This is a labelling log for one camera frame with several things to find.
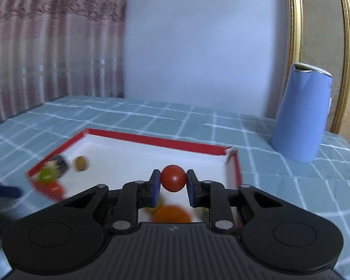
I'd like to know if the dark sugarcane piece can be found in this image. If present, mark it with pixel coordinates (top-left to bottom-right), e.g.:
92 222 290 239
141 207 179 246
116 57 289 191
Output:
45 155 69 178

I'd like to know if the blue electric kettle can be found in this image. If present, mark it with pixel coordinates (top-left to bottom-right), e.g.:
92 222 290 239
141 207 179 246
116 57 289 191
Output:
270 63 333 162

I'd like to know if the teal checked bed cover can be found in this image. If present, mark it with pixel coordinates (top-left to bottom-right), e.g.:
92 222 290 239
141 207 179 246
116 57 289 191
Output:
0 96 350 279

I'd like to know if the red cherry tomato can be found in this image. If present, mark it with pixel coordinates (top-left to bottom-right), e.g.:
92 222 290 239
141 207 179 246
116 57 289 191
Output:
43 181 64 201
161 164 186 193

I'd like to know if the gold wall moulding frame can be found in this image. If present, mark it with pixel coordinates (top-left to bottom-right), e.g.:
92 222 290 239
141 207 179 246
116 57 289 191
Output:
286 0 350 133

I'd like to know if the red cardboard tray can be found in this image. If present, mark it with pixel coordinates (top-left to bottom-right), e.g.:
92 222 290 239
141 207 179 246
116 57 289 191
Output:
28 128 241 228

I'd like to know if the pink patterned curtain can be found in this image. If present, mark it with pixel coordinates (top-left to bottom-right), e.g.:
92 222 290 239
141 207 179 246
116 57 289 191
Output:
0 0 127 123

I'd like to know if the green tomato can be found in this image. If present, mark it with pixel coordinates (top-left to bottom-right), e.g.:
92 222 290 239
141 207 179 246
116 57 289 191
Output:
38 166 59 185

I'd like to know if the orange mandarin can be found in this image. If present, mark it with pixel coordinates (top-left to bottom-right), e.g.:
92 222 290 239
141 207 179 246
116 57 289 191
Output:
152 205 192 224

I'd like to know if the green cucumber piece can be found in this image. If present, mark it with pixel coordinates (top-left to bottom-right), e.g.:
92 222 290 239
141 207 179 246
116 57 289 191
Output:
199 207 209 223

